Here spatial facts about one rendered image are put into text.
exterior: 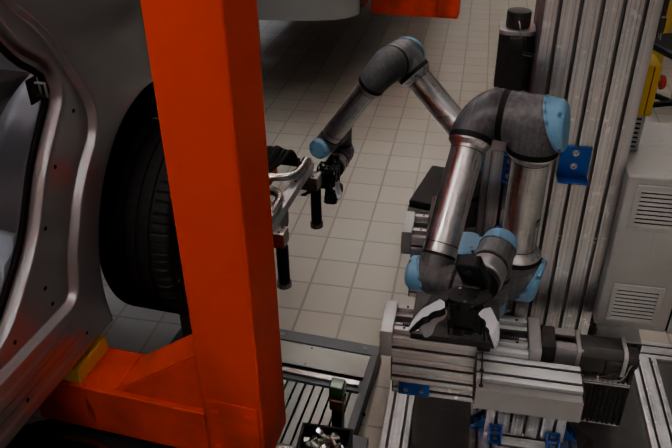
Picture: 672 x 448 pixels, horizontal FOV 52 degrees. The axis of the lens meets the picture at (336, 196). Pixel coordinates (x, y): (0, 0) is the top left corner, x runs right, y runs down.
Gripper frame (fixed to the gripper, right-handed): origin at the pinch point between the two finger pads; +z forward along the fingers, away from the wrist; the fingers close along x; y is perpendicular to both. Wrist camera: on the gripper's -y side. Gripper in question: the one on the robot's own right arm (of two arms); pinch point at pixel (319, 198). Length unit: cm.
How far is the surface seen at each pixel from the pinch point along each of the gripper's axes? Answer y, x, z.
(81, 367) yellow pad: -11, -42, 83
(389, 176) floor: -83, -8, -170
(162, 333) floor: -83, -75, -6
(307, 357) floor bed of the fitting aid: -75, -7, 0
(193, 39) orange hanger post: 83, 4, 85
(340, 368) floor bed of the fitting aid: -75, 8, 2
